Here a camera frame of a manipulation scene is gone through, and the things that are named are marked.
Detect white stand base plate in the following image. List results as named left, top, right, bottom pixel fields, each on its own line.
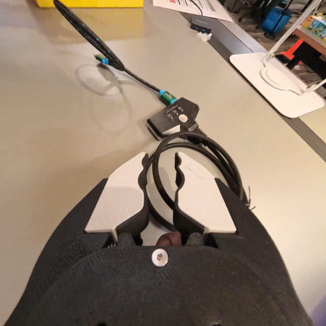
left=229, top=52, right=325, bottom=119

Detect person's right hand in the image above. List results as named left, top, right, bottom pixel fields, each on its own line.
left=156, top=232, right=182, bottom=247

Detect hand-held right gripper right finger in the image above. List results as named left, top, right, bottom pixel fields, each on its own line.
left=173, top=151, right=237, bottom=236

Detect printed paper sheet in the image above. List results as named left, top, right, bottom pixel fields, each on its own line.
left=153, top=0, right=233, bottom=22

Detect colourful toy box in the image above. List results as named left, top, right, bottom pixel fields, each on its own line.
left=302, top=13, right=326, bottom=41

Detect thin black hub cable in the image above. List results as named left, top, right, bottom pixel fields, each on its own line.
left=188, top=0, right=205, bottom=18

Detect yellow plastic bin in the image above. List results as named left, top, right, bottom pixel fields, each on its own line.
left=36, top=0, right=144, bottom=8

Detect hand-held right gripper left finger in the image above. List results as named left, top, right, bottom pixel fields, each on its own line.
left=85, top=152, right=150, bottom=241

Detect black braided switch cable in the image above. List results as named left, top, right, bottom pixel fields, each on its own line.
left=149, top=129, right=256, bottom=231

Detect blue storage crate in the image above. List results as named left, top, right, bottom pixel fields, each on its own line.
left=262, top=7, right=292, bottom=33

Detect black braided cable green plugs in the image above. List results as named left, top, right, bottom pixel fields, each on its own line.
left=53, top=0, right=179, bottom=106

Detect brown wooden table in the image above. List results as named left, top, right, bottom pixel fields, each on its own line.
left=293, top=28, right=326, bottom=58

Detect red and black stool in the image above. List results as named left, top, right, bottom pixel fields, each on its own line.
left=276, top=39, right=310, bottom=70

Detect dark grey usb hub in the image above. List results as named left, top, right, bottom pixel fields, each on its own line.
left=190, top=16, right=212, bottom=34

